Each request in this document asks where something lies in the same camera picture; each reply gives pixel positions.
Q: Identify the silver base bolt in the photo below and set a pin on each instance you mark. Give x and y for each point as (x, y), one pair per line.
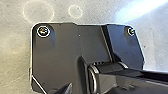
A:
(44, 30)
(131, 31)

